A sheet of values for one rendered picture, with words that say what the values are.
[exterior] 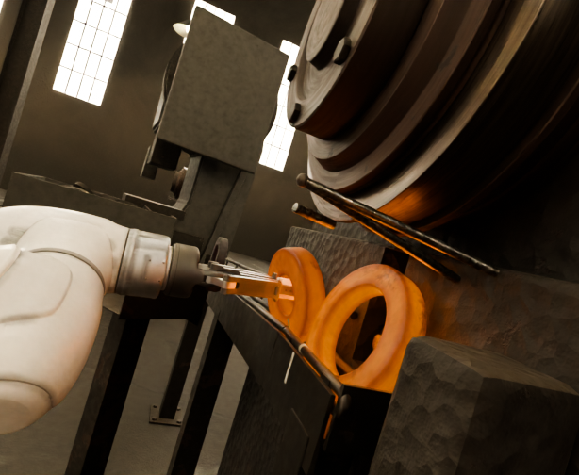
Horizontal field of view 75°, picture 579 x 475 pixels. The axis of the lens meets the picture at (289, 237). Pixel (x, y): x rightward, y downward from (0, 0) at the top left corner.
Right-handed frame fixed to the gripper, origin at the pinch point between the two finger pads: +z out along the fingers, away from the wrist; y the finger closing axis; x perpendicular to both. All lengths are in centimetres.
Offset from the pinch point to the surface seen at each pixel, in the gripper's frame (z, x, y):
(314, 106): -10.0, 22.9, 16.0
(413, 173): -2.5, 16.5, 25.9
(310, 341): -0.4, -5.3, 9.4
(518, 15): -2.2, 28.3, 33.5
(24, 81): -228, 150, -637
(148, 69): -86, 343, -986
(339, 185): -3.7, 15.7, 13.9
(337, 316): 2.5, -1.2, 9.7
